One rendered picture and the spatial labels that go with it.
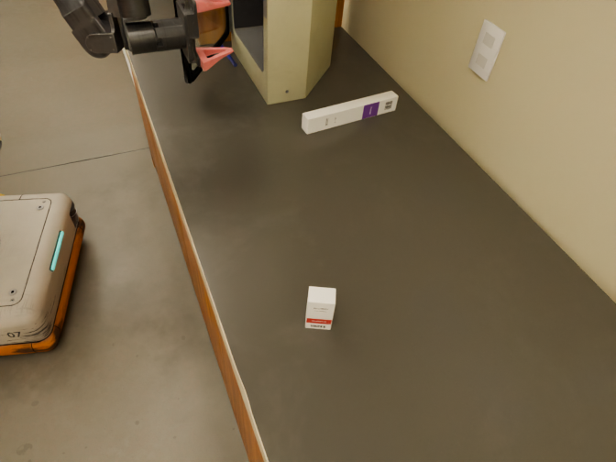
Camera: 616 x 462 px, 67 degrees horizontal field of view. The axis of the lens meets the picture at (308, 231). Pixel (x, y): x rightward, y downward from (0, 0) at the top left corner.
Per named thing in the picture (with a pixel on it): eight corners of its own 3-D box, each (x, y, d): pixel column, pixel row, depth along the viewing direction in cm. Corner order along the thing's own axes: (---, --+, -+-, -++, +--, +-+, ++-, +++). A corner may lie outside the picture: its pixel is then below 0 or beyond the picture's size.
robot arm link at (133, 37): (125, 50, 92) (127, 59, 88) (115, 13, 88) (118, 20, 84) (159, 47, 94) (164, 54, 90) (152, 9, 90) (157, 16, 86)
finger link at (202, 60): (236, 34, 93) (189, 39, 90) (237, 67, 98) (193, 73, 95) (226, 19, 97) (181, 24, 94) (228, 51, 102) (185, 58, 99)
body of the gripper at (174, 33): (192, 12, 87) (152, 16, 84) (198, 63, 94) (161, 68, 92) (184, -2, 90) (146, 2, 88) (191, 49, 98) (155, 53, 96)
